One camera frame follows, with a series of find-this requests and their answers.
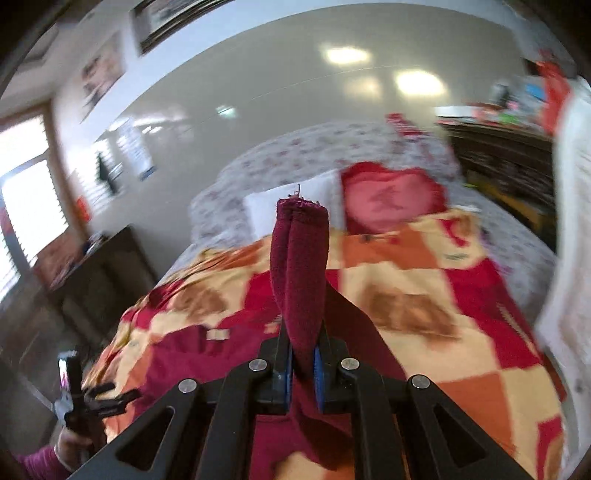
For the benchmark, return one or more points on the dark wooden side table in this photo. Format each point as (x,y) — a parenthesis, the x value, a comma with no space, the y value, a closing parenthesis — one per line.
(106,277)

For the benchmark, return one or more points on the orange red printed blanket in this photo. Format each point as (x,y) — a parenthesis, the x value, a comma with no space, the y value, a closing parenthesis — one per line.
(461,286)

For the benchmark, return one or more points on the dark carved wooden cabinet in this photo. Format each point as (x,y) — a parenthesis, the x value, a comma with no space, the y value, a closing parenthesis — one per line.
(503,157)

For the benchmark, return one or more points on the wall poster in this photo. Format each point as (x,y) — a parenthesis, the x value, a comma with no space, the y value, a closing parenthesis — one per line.
(104,74)

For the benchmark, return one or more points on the white wall calendar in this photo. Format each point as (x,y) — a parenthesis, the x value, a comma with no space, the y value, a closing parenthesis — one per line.
(134,147)

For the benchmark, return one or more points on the red pillow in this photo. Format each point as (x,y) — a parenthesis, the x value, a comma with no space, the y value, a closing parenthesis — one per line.
(388,198)

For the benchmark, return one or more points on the window with wooden frame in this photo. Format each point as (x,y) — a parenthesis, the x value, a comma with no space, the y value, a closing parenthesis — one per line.
(27,198)

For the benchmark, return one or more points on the maroon knit garment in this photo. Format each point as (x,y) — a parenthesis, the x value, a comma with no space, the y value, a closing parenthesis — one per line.
(300,277)

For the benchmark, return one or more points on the person's left hand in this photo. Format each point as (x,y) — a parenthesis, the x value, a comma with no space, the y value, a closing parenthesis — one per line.
(69,450)

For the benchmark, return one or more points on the white pillow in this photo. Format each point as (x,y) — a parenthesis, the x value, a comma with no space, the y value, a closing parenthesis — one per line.
(263,207)

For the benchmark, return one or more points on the floral bed sheet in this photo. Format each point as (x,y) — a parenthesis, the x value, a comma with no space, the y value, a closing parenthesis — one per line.
(295,152)

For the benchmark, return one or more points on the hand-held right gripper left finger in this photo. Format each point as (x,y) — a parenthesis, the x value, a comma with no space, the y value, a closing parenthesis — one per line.
(287,383)

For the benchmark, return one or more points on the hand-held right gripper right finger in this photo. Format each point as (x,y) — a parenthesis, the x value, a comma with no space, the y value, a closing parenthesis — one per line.
(317,374)

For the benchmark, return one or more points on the red plastic bag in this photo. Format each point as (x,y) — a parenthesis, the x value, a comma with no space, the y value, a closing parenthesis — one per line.
(555,97)

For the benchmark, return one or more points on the red patterned cloth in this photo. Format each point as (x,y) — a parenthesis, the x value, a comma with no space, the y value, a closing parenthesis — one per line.
(406,125)

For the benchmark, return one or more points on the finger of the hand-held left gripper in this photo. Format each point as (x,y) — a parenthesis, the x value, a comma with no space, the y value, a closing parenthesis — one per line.
(99,390)
(115,401)

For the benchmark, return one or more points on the clutter of small packets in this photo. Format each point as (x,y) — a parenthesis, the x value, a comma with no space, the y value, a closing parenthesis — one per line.
(521,99)

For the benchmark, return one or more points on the dark framed wall picture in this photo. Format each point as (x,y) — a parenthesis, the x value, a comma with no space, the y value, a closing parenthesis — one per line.
(171,23)

